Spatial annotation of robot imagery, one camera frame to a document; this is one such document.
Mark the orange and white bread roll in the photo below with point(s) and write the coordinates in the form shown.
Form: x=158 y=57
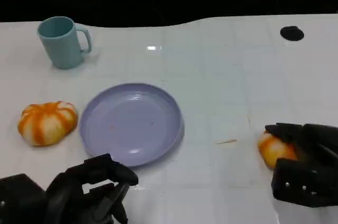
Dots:
x=274 y=148
x=45 y=123

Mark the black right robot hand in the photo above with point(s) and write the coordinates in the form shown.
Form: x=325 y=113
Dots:
x=317 y=160

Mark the pale green mug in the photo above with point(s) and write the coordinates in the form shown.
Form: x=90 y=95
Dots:
x=63 y=47

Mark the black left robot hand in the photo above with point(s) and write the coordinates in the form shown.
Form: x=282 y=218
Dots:
x=68 y=195

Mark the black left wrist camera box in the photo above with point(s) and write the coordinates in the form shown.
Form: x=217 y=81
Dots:
x=18 y=200

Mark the lilac plate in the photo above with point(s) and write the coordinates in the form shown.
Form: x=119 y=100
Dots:
x=132 y=126

